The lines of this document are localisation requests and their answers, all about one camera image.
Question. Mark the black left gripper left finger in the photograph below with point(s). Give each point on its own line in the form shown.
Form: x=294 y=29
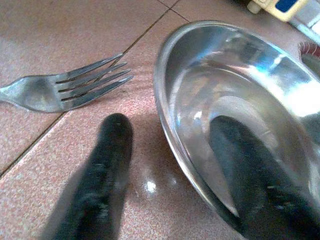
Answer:
x=100 y=175

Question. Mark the steel bowl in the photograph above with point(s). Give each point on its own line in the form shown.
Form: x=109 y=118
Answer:
x=237 y=82

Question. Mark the steel fork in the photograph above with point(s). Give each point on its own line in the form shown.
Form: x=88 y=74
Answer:
x=45 y=92

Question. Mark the beige black water ionizer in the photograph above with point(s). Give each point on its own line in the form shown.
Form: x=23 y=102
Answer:
x=275 y=7

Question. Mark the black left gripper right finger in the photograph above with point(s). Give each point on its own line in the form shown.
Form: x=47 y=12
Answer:
x=255 y=180

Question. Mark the large steel sink basin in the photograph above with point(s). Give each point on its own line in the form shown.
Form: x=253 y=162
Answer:
x=312 y=65

